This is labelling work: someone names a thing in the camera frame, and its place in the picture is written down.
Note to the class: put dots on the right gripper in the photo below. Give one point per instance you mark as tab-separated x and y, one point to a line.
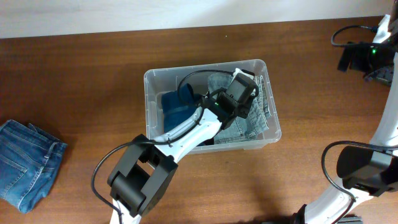
359	63

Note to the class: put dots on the light blue jeans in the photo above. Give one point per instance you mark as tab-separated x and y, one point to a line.
243	129

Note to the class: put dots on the dark blue jeans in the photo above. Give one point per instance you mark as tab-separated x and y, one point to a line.
30	160

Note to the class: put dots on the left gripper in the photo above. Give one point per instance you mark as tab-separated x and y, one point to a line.
246	109

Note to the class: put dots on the clear plastic storage bin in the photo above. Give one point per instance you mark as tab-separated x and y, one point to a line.
162	80

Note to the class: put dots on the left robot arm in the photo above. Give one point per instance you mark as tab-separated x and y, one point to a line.
145	170

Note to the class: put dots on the teal garment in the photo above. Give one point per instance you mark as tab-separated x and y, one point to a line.
175	112

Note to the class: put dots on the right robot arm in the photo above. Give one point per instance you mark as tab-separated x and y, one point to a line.
357	171

